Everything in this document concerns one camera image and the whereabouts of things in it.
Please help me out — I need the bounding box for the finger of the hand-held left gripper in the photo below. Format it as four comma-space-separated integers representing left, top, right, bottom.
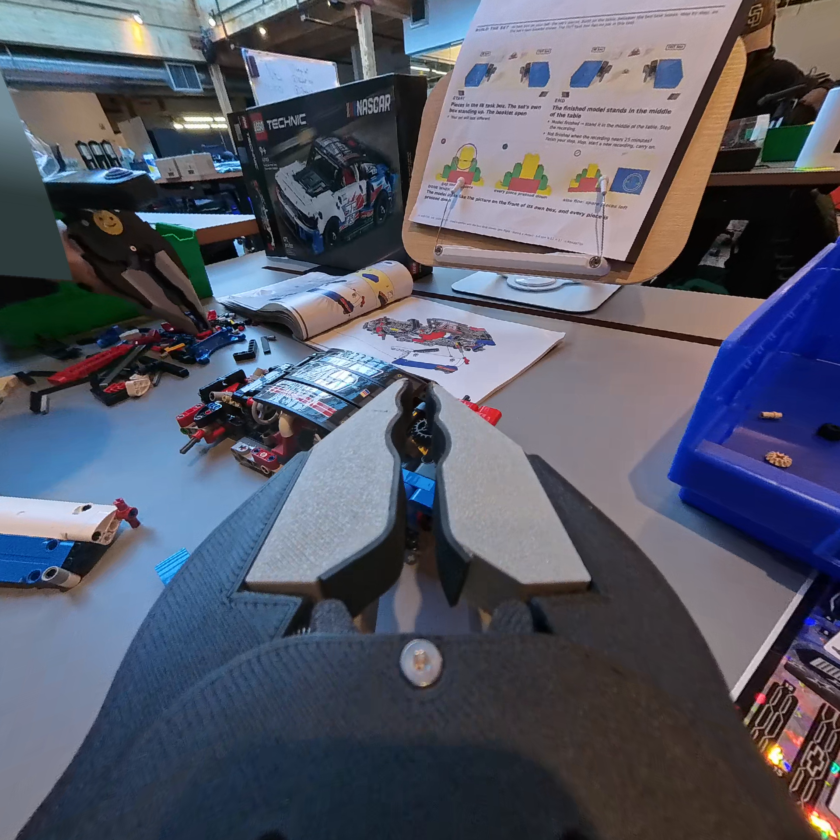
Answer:
154, 250, 211, 323
121, 265, 206, 333

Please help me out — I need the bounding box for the open building instruction booklet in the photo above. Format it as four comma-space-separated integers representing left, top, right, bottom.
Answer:
217, 260, 567, 403

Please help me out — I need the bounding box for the printed instruction sheet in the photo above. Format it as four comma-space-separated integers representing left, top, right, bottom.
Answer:
408, 0, 750, 264

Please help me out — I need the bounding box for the wooden background table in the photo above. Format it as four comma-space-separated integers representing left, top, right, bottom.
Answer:
136, 210, 261, 246

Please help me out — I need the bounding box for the background work table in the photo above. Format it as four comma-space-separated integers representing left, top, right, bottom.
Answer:
707, 167, 840, 189

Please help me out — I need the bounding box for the whiteboard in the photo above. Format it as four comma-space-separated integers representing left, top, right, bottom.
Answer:
241, 47, 341, 107

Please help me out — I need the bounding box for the green plastic bin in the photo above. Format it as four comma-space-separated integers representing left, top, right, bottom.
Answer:
0, 222, 215, 350

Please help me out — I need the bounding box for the blue plastic bin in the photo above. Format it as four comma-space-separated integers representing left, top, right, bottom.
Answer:
667, 239, 840, 580

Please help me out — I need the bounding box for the small green background bin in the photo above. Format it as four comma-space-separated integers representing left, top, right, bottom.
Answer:
760, 122, 815, 163

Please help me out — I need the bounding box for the colourful sticker sheet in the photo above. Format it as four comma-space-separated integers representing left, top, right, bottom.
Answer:
730, 576, 840, 840

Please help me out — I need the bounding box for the toy race car set box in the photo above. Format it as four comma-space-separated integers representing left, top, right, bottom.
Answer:
226, 73, 431, 280

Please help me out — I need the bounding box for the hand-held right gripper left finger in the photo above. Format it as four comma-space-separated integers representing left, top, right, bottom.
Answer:
241, 378, 409, 618

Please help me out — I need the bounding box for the wooden book stand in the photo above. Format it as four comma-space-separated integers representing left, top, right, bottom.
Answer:
401, 35, 748, 314

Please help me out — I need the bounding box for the pile of toy bricks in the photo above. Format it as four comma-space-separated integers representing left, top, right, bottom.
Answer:
13, 311, 278, 416

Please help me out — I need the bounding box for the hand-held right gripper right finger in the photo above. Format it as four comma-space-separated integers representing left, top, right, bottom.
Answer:
428, 384, 593, 608

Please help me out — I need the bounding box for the white and blue car panel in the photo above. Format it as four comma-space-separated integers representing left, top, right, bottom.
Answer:
0, 495, 141, 589

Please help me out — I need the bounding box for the grey desk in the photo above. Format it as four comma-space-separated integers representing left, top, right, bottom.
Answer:
0, 252, 809, 840

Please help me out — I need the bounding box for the black brick toy race car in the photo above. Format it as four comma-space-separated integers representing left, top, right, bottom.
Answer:
175, 349, 504, 567

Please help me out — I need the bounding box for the person's left hand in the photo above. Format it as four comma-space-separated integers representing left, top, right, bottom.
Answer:
56, 220, 99, 287

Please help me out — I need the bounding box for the small blue flat piece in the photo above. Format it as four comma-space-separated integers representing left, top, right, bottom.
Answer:
154, 547, 192, 586

